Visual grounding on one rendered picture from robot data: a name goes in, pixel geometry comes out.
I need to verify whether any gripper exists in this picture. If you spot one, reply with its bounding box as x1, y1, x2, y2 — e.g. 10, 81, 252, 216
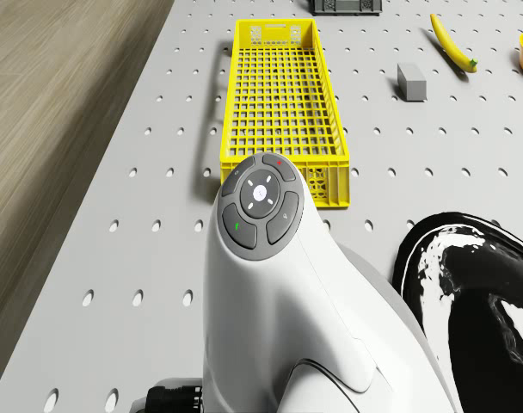
130, 377, 204, 413

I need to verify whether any banana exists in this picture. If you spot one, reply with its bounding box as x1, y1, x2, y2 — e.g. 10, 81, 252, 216
429, 13, 479, 74

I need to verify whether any yellow basket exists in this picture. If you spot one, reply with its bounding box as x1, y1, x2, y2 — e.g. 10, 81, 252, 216
219, 18, 352, 211

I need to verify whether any black plate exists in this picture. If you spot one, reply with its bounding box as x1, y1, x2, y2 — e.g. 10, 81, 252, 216
391, 210, 523, 413

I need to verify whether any grey cube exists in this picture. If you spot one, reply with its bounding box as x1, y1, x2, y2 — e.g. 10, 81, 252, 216
397, 62, 428, 103

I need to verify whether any dark grey basket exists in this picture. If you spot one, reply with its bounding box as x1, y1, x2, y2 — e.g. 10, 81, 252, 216
307, 0, 383, 17

